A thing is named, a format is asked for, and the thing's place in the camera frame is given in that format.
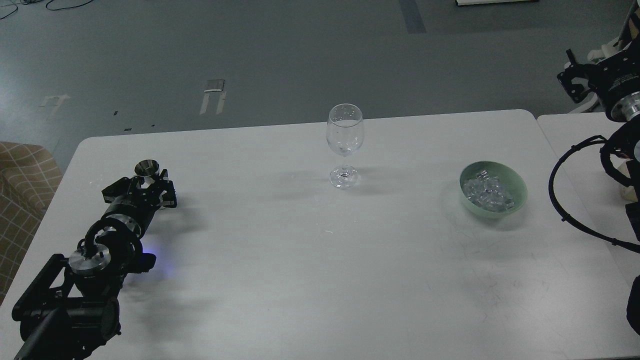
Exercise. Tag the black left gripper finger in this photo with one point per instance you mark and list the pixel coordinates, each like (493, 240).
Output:
(165, 191)
(125, 186)

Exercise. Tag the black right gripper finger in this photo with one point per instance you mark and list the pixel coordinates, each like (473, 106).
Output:
(575, 78)

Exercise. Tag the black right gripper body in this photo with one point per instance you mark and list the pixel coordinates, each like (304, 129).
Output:
(615, 83)

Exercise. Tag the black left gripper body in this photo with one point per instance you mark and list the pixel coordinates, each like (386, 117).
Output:
(135, 209)

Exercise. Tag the steel double jigger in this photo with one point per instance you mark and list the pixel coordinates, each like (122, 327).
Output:
(148, 170)

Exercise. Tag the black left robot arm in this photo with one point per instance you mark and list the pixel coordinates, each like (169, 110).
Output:
(71, 308)

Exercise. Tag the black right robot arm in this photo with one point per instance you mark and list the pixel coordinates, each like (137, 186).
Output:
(619, 158)

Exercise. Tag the clear ice cubes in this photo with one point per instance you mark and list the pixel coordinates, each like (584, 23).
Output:
(486, 191)

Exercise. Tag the clear wine glass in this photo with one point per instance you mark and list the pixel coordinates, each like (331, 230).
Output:
(345, 134)

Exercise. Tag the beige checkered chair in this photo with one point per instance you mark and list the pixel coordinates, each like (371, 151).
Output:
(29, 179)

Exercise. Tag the grey floor tape marker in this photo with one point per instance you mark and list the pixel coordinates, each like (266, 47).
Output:
(214, 96)

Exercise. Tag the green bowl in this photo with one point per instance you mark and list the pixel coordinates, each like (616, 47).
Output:
(508, 176)

